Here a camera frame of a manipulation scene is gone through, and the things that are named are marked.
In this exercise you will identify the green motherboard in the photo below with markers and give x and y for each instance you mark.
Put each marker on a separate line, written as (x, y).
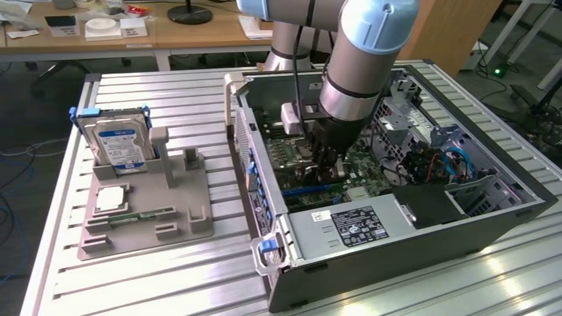
(365, 177)

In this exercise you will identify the white box with black top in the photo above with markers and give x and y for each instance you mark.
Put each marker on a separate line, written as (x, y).
(62, 26)

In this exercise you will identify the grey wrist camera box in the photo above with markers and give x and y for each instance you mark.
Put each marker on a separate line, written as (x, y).
(292, 120)

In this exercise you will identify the silver drive bay cage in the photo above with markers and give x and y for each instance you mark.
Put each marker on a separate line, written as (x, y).
(404, 118)

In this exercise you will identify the brown wooden cabinet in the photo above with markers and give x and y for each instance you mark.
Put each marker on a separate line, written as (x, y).
(452, 33)

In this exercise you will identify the silver CPU chip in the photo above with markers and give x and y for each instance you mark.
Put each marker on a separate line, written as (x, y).
(110, 199)

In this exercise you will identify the small white labelled box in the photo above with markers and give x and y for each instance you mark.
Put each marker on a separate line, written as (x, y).
(133, 28)

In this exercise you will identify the wooden desk with white frame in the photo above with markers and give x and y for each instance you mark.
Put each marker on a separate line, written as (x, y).
(87, 46)

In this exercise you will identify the open grey PC case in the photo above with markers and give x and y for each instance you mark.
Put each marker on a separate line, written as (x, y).
(396, 263)

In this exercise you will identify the white desk leg frame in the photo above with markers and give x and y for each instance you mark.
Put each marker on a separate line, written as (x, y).
(515, 29)

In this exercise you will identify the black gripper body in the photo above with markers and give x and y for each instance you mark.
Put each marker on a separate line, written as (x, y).
(338, 135)

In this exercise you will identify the green RAM stick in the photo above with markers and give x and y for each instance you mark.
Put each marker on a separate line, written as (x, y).
(131, 219)

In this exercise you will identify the hard disk in blue carrier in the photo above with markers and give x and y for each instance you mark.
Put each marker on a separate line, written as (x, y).
(119, 145)

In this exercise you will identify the grey power supply with label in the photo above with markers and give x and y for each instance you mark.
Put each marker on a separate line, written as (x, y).
(352, 227)

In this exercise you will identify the white round holder box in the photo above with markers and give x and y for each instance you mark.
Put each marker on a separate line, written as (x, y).
(103, 29)

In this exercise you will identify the blue expansion slot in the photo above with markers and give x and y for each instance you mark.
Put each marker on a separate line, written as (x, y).
(305, 191)

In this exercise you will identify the red and white packet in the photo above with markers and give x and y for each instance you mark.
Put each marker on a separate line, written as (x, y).
(139, 10)

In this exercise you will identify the CPU socket with metal frame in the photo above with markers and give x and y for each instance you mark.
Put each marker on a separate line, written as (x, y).
(304, 152)

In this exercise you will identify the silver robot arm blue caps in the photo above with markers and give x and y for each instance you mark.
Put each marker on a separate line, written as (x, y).
(356, 72)

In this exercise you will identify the grey plastic parts rack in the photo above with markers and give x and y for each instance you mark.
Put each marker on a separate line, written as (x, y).
(185, 204)

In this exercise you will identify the black plastic air shroud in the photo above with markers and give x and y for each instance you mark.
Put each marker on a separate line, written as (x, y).
(430, 204)

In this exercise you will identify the blue case latch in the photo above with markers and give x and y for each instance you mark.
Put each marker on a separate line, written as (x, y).
(269, 247)

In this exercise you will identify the black round lamp base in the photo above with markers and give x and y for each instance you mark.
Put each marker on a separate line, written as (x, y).
(190, 14)

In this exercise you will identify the stack of white papers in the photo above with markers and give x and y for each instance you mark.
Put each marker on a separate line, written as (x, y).
(254, 28)

